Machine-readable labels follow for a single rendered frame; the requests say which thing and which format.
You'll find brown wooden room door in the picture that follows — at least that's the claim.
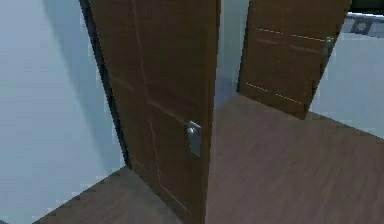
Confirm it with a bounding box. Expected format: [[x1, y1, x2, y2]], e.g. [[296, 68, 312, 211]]
[[79, 0, 222, 224], [237, 0, 353, 120]]

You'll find silver door handle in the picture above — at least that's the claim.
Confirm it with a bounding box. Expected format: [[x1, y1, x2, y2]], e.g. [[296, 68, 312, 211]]
[[184, 120, 203, 158], [322, 36, 335, 58]]

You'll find grey framed wall picture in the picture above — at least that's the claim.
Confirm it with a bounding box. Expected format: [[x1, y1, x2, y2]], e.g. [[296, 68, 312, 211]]
[[342, 11, 384, 39]]

